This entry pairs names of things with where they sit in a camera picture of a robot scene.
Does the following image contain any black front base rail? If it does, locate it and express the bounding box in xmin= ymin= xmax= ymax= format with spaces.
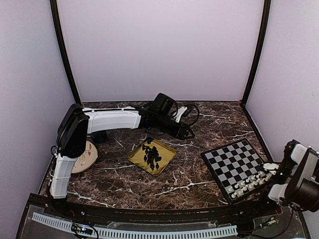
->
xmin=24 ymin=193 xmax=282 ymax=226

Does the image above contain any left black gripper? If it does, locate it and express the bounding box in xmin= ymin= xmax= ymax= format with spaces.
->
xmin=156 ymin=114 xmax=195 ymax=140

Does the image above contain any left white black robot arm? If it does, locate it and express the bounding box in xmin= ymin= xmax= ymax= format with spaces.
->
xmin=49 ymin=93 xmax=195 ymax=217

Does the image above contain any round painted wooden plate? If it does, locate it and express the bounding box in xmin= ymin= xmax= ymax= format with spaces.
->
xmin=72 ymin=141 xmax=98 ymax=174

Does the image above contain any black silver chess board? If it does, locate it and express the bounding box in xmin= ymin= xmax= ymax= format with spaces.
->
xmin=201 ymin=138 xmax=270 ymax=205

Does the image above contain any right black frame post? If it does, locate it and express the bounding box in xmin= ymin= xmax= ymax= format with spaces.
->
xmin=241 ymin=0 xmax=271 ymax=107

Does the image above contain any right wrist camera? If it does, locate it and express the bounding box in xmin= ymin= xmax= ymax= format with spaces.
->
xmin=263 ymin=163 xmax=279 ymax=175

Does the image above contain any dark blue mug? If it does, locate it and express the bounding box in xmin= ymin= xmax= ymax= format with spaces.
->
xmin=91 ymin=131 xmax=108 ymax=144

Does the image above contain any pile of black chess pieces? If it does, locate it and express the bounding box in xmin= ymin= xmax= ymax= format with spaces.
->
xmin=142 ymin=137 xmax=162 ymax=171

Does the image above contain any white chess pieces row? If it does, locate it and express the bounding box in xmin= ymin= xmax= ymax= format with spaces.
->
xmin=224 ymin=171 xmax=273 ymax=200

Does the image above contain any gold square tray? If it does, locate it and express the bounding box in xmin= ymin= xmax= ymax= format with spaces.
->
xmin=128 ymin=137 xmax=177 ymax=177

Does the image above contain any white slotted cable duct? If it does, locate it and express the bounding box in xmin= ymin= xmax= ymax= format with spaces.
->
xmin=31 ymin=212 xmax=238 ymax=239

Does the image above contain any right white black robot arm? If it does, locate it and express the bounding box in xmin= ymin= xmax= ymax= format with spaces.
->
xmin=254 ymin=139 xmax=319 ymax=216

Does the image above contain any black frame post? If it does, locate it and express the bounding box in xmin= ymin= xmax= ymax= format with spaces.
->
xmin=49 ymin=0 xmax=82 ymax=104
xmin=241 ymin=0 xmax=271 ymax=107

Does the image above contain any left black frame post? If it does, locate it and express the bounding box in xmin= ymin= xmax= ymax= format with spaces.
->
xmin=49 ymin=0 xmax=82 ymax=104

